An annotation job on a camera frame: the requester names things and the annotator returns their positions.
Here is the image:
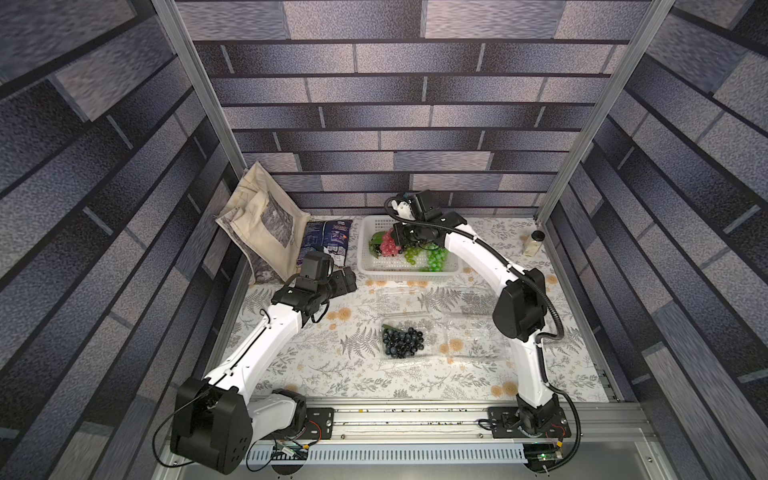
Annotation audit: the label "red grape bunch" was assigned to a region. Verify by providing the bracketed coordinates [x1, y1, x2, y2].
[379, 230, 401, 257]

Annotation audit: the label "dark blue grape bunch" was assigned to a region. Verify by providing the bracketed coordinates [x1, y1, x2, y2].
[381, 325, 425, 359]

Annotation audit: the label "clear plastic clamshell container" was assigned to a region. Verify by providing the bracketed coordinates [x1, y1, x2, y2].
[374, 313, 507, 361]

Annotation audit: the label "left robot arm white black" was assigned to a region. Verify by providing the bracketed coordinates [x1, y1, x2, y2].
[167, 251, 357, 474]

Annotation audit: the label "bright green grape bunch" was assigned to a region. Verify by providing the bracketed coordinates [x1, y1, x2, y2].
[426, 247, 448, 272]

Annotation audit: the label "blue snack bag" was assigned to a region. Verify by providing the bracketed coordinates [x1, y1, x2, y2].
[297, 219, 352, 268]

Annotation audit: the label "white plastic basket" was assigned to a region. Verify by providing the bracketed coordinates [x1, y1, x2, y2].
[357, 215, 464, 282]

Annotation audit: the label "floral tablecloth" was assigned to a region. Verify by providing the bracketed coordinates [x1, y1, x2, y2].
[221, 217, 610, 402]

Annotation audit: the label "beige canvas tote bag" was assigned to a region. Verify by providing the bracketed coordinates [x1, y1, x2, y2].
[216, 162, 311, 281]

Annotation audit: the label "small bottle black cap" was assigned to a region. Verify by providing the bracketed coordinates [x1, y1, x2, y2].
[523, 230, 546, 257]

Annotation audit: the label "green circuit board right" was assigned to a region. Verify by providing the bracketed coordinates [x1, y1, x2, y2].
[523, 444, 563, 473]

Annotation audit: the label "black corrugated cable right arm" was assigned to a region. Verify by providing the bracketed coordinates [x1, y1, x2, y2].
[383, 194, 583, 472]

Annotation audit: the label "aluminium rail base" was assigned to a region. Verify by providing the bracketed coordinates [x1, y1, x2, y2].
[157, 397, 673, 480]

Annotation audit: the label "circuit board left wires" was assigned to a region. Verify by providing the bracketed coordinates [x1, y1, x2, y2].
[245, 437, 319, 472]

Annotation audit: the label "right aluminium frame post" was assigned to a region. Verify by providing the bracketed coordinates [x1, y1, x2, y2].
[535, 0, 675, 229]

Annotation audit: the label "aluminium frame post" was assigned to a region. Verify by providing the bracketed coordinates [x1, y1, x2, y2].
[151, 0, 247, 178]
[535, 0, 675, 229]

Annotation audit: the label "left aluminium frame post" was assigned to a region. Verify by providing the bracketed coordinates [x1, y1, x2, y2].
[151, 0, 247, 178]

